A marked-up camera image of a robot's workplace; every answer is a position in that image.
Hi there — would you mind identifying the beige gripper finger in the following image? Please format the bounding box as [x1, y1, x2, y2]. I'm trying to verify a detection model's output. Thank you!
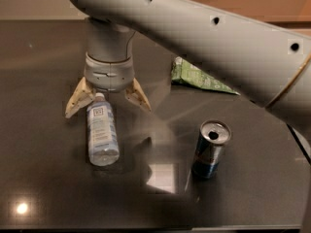
[65, 78, 95, 118]
[125, 79, 152, 113]

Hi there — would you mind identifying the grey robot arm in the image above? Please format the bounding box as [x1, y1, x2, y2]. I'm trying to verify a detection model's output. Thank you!
[70, 0, 311, 139]

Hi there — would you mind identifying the blue plastic bottle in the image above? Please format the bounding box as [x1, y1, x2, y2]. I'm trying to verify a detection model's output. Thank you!
[86, 92, 120, 167]

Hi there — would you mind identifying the green snack bag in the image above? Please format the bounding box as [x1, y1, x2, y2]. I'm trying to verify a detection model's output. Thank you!
[171, 56, 238, 95]

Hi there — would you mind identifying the blue silver drink can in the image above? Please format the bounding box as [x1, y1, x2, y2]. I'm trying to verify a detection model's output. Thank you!
[191, 120, 231, 180]

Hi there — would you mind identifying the grey side table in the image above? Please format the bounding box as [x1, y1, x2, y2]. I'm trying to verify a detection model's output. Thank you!
[287, 124, 311, 164]

